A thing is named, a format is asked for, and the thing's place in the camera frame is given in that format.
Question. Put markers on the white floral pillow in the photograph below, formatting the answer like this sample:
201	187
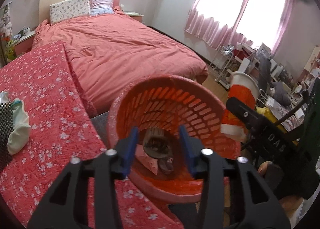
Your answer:
68	9

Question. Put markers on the pink bedside table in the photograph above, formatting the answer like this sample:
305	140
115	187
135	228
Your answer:
24	45

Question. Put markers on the white mug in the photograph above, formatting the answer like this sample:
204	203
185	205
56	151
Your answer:
26	31

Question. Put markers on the red plastic laundry basket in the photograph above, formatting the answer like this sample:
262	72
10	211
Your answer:
166	102

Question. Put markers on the white wire rack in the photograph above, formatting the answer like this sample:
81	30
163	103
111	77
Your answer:
220	64

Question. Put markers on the pink window curtain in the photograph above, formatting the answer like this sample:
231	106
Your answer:
253	22

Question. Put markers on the salmon pink duvet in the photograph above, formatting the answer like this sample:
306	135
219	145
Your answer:
108	52

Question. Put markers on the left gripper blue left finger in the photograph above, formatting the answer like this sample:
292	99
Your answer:
64	205

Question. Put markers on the red floral bedspread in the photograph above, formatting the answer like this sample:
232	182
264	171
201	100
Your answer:
60	126

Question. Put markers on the plush toy stack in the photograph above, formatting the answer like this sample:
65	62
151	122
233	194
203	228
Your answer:
6	30

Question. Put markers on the red white paper cup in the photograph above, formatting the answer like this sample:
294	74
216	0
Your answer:
240	105

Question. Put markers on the far bedside table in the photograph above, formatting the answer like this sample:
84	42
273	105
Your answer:
136	16

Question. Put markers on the pink striped pillow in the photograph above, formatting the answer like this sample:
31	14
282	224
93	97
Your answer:
100	7

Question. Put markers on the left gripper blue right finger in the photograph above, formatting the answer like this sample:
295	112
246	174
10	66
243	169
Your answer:
253	204

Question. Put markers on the cluttered desk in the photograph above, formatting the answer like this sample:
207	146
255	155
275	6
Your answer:
278	91

